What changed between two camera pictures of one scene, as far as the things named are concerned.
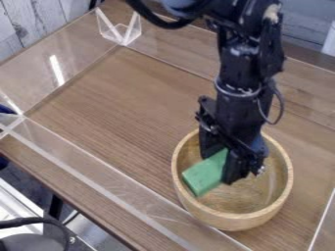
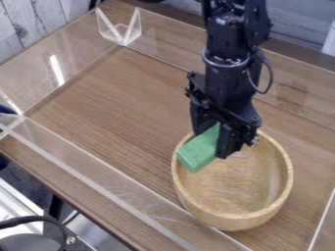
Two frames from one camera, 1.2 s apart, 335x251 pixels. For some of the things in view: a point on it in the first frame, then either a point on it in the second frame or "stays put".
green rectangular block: (206, 173) to (200, 150)
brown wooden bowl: (250, 202) stays put
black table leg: (55, 207) stays put
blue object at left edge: (7, 110) stays put
